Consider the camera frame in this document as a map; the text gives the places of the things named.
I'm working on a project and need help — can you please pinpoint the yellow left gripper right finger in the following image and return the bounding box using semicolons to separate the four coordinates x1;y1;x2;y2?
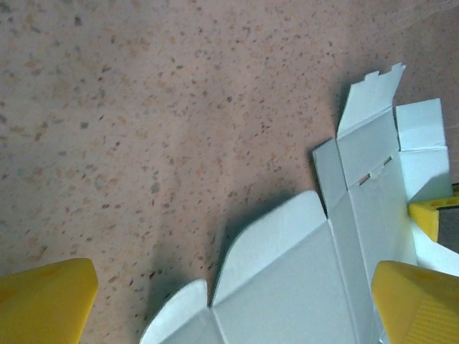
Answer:
370;260;459;344

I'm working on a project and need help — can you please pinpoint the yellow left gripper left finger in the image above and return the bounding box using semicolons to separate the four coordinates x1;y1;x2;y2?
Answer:
0;257;100;344

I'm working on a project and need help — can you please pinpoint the white paper box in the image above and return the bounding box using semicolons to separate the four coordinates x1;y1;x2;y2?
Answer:
139;63;459;344

